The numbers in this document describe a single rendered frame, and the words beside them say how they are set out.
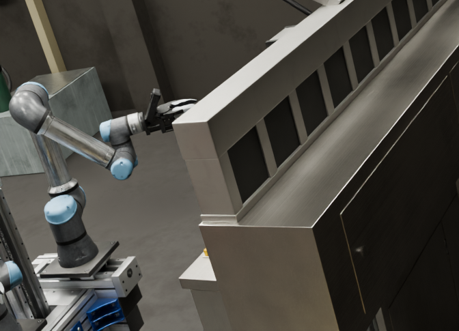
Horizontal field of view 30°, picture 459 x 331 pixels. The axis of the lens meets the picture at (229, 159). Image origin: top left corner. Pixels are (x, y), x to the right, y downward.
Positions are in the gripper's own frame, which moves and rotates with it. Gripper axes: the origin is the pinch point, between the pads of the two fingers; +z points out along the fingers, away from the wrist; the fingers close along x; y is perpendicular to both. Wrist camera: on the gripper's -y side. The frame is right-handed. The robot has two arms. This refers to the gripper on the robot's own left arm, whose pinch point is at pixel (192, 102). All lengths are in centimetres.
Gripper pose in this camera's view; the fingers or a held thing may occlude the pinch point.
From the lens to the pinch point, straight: 312.3
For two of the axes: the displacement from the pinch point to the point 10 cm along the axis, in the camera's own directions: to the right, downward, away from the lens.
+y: 2.5, 8.4, 4.9
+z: 9.6, -2.6, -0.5
